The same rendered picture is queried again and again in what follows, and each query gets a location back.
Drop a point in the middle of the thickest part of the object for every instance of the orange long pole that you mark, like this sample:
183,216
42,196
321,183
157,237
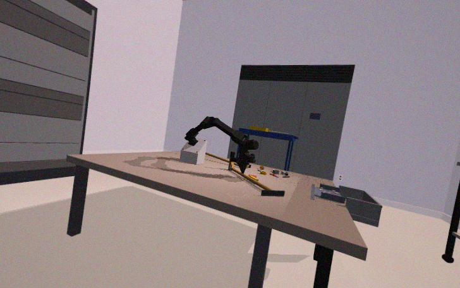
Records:
266,192

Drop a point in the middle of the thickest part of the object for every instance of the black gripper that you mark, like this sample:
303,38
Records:
242,163

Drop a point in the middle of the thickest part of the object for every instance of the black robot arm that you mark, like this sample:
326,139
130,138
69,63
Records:
235,135

